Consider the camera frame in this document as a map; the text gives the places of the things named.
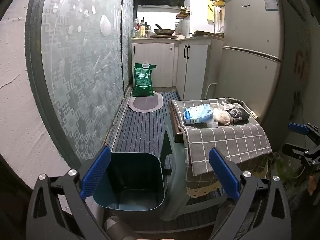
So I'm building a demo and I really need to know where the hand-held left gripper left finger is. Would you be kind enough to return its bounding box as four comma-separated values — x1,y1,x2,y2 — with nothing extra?
26,146,112,240

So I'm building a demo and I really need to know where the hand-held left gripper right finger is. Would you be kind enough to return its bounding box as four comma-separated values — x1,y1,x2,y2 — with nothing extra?
209,147,292,240

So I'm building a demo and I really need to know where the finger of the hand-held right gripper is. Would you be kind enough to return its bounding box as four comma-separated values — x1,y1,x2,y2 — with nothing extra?
282,142,313,166
288,122,320,143

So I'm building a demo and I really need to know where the teal plastic trash bin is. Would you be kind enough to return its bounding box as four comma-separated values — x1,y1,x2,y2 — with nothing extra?
92,152,167,211

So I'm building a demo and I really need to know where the black snack packet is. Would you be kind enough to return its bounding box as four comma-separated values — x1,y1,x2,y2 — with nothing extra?
226,106,250,125

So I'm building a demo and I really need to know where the blue tissue packet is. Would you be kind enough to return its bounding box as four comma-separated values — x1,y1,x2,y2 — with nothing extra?
184,104,214,125

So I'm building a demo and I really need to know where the white tissue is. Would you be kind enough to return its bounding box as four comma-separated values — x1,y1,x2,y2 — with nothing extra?
210,102,235,110

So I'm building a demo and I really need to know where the grey door with red sign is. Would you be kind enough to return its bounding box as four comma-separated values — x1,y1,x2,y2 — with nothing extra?
270,0,320,150

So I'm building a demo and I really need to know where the grey checkered tablecloth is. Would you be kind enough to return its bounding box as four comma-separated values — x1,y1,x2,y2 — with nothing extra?
170,97,273,197

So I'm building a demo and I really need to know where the grey tube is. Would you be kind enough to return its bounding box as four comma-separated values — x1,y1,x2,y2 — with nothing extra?
104,216,137,240

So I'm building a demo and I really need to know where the crumpled clear plastic bag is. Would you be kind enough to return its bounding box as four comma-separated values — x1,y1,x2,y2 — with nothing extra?
212,106,232,126

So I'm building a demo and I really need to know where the striped blue floor runner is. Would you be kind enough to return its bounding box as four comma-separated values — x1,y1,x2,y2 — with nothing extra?
105,91,187,230

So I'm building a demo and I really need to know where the small dark wooden table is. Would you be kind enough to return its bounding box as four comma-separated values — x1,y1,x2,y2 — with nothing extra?
169,101,187,144

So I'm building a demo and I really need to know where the oval grey floor mat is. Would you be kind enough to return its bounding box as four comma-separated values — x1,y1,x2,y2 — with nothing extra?
128,91,163,113

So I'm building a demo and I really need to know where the silver refrigerator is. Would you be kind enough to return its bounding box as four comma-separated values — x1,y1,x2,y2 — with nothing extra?
215,0,285,120

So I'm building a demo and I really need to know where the green rice bag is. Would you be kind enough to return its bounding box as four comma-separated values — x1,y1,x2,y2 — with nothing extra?
132,63,157,97

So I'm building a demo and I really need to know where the patterned frosted sliding door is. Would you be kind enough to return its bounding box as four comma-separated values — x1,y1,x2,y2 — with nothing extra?
25,0,125,163

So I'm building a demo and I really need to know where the white double-door kitchen cabinet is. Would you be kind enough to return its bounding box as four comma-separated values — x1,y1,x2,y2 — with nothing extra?
176,36,224,102

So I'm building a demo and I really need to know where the white single-door kitchen cabinet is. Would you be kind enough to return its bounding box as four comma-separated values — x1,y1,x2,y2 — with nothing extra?
131,39,179,92

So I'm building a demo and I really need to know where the wooden cutting board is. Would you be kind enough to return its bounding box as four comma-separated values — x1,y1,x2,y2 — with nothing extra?
189,30,215,37

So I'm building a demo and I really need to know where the narrow patterned frosted door panel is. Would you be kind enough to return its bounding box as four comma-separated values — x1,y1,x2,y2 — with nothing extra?
121,0,135,98

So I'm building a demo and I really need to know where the yellow hanging board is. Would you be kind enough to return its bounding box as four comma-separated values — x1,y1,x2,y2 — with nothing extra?
207,0,215,23

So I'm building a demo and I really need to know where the clear oil bottle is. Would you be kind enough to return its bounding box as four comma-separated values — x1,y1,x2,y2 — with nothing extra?
132,17,140,38

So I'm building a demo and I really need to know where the metal wok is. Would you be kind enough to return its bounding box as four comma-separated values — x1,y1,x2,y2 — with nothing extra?
153,24,175,36

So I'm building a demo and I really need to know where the white power cable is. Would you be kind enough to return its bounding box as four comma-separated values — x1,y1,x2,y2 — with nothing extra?
206,82,217,99

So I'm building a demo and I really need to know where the wall spice rack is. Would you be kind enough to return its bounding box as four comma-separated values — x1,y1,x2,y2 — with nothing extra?
175,6,191,20

